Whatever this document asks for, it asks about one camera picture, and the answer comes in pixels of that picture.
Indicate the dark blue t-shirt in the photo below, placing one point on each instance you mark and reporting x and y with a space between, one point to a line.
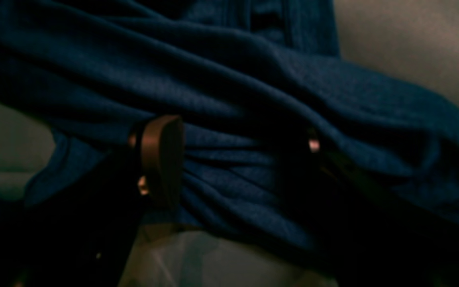
247 77

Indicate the light blue table cloth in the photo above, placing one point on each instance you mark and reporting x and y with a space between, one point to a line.
415 41

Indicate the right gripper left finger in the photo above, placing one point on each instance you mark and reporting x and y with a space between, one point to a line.
82 236

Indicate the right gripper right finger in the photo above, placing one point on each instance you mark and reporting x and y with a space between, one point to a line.
375 238

